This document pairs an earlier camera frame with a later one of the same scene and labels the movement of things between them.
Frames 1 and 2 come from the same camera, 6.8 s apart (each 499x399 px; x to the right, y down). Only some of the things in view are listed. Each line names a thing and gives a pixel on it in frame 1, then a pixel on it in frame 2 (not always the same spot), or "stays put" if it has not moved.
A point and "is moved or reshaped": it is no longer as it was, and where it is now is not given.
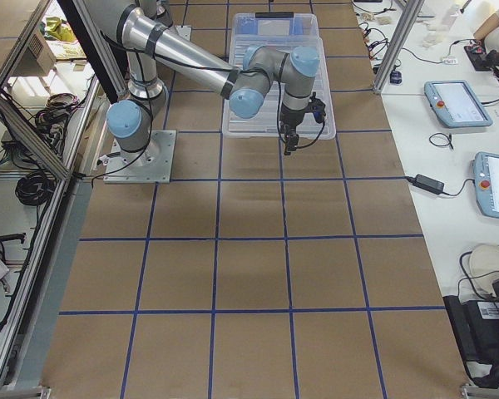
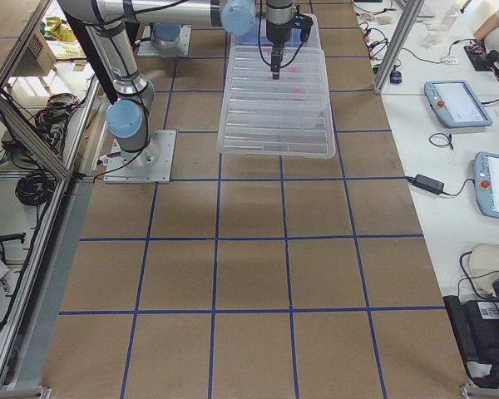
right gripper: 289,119 → 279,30
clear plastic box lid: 320,125 is moved or reshaped
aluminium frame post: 410,15 stays put
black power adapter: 428,184 stays put
